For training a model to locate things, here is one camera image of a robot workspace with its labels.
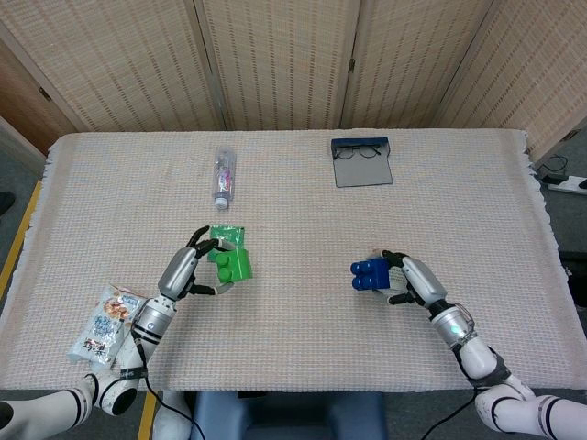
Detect woven folding screen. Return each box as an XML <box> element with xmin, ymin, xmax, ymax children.
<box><xmin>0</xmin><ymin>0</ymin><xmax>587</xmax><ymax>161</ymax></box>

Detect white power strip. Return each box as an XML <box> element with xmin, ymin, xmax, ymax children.
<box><xmin>548</xmin><ymin>175</ymin><xmax>587</xmax><ymax>196</ymax></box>

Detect green foil sachet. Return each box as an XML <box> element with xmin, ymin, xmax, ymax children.
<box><xmin>206</xmin><ymin>224</ymin><xmax>247</xmax><ymax>264</ymax></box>

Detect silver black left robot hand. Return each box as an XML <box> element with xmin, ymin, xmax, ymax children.
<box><xmin>157</xmin><ymin>225</ymin><xmax>239</xmax><ymax>302</ymax></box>

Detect white printed snack bag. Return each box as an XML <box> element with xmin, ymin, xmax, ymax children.
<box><xmin>67</xmin><ymin>282</ymin><xmax>149</xmax><ymax>370</ymax></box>

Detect green building block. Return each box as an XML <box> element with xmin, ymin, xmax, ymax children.
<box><xmin>215</xmin><ymin>247</ymin><xmax>255</xmax><ymax>285</ymax></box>

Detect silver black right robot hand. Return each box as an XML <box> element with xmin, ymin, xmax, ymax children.
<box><xmin>371</xmin><ymin>248</ymin><xmax>449</xmax><ymax>310</ymax></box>

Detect black power adapter with cable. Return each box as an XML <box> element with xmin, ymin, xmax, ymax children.
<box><xmin>537</xmin><ymin>154</ymin><xmax>570</xmax><ymax>182</ymax></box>

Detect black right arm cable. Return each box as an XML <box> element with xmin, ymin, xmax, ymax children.
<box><xmin>421</xmin><ymin>336</ymin><xmax>482</xmax><ymax>440</ymax></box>

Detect beige woven tablecloth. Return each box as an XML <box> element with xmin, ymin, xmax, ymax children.
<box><xmin>0</xmin><ymin>129</ymin><xmax>574</xmax><ymax>393</ymax></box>

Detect black rimmed eyeglasses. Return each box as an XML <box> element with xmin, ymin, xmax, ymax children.
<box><xmin>333</xmin><ymin>142</ymin><xmax>382</xmax><ymax>160</ymax></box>

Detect blue building block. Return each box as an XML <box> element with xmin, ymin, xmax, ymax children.
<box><xmin>349</xmin><ymin>258</ymin><xmax>393</xmax><ymax>293</ymax></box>

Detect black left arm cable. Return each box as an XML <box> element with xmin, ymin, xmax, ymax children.
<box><xmin>129</xmin><ymin>334</ymin><xmax>204</xmax><ymax>440</ymax></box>

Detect clear plastic water bottle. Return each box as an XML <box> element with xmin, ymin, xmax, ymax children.
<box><xmin>211</xmin><ymin>146</ymin><xmax>238</xmax><ymax>212</ymax></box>

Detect blue open glasses case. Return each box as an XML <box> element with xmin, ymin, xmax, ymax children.
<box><xmin>330</xmin><ymin>137</ymin><xmax>396</xmax><ymax>189</ymax></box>

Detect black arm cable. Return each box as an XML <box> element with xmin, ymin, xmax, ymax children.
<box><xmin>129</xmin><ymin>334</ymin><xmax>204</xmax><ymax>440</ymax></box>
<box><xmin>421</xmin><ymin>336</ymin><xmax>482</xmax><ymax>440</ymax></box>

